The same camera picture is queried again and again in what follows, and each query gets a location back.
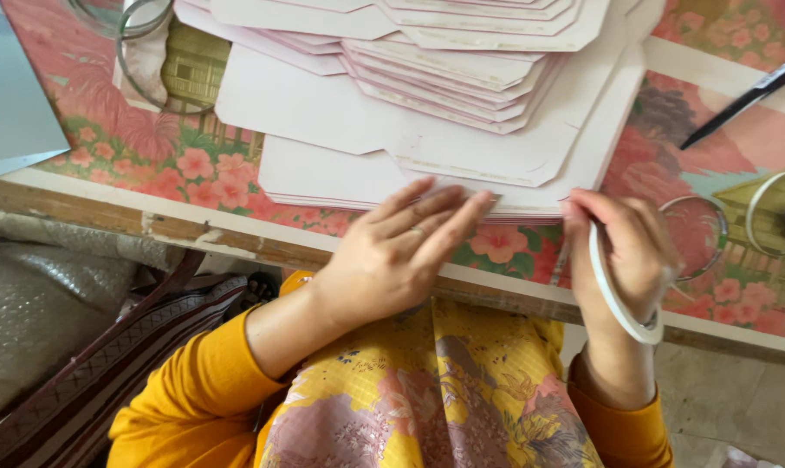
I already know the person's left hand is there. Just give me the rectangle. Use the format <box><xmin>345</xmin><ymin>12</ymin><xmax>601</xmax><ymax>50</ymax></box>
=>
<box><xmin>313</xmin><ymin>175</ymin><xmax>496</xmax><ymax>331</ymax></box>

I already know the person's right hand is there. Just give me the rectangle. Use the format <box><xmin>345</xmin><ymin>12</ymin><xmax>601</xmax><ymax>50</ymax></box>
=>
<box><xmin>561</xmin><ymin>188</ymin><xmax>684</xmax><ymax>327</ymax></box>

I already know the white tape roll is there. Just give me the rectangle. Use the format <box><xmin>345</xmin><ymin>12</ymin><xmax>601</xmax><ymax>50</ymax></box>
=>
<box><xmin>586</xmin><ymin>220</ymin><xmax>665</xmax><ymax>346</ymax></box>

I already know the white die-cut paper sheet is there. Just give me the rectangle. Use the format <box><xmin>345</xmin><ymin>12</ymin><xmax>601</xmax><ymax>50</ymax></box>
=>
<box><xmin>257</xmin><ymin>42</ymin><xmax>648</xmax><ymax>218</ymax></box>

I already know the pile of pale envelope blanks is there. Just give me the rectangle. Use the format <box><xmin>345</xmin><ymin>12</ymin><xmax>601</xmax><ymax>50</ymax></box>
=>
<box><xmin>172</xmin><ymin>0</ymin><xmax>668</xmax><ymax>226</ymax></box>

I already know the black pen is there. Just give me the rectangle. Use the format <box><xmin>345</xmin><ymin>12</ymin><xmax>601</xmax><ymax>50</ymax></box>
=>
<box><xmin>679</xmin><ymin>49</ymin><xmax>785</xmax><ymax>151</ymax></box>

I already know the yellow floral dress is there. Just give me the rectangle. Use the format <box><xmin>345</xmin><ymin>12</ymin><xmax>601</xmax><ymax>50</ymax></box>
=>
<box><xmin>107</xmin><ymin>270</ymin><xmax>676</xmax><ymax>468</ymax></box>

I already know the white crumpled paper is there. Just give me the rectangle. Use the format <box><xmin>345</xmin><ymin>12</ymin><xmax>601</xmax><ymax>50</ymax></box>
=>
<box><xmin>723</xmin><ymin>445</ymin><xmax>785</xmax><ymax>468</ymax></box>

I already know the pink floral tablecloth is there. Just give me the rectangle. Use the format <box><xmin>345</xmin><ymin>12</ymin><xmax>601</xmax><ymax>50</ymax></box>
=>
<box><xmin>0</xmin><ymin>0</ymin><xmax>785</xmax><ymax>346</ymax></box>

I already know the brown striped bag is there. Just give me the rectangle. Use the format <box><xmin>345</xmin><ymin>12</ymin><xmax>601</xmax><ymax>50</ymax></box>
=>
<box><xmin>0</xmin><ymin>250</ymin><xmax>248</xmax><ymax>468</ymax></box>

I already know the silver bubble wrap bundle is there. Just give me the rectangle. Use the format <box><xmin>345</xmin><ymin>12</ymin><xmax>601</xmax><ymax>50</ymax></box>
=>
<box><xmin>0</xmin><ymin>224</ymin><xmax>187</xmax><ymax>431</ymax></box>

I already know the light blue card sheet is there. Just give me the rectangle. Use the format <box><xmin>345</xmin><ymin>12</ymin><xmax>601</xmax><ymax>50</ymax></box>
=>
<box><xmin>0</xmin><ymin>0</ymin><xmax>72</xmax><ymax>185</ymax></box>

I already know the clear tape ring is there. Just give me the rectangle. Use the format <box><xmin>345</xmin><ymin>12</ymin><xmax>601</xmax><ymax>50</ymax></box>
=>
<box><xmin>658</xmin><ymin>195</ymin><xmax>730</xmax><ymax>282</ymax></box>

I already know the white tape ring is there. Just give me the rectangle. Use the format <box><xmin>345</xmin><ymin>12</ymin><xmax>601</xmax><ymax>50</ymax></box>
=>
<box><xmin>745</xmin><ymin>169</ymin><xmax>785</xmax><ymax>258</ymax></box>

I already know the large clear plastic ring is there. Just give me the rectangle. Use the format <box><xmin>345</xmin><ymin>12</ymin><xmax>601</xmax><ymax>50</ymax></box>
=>
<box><xmin>116</xmin><ymin>0</ymin><xmax>232</xmax><ymax>117</ymax></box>
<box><xmin>66</xmin><ymin>0</ymin><xmax>174</xmax><ymax>40</ymax></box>

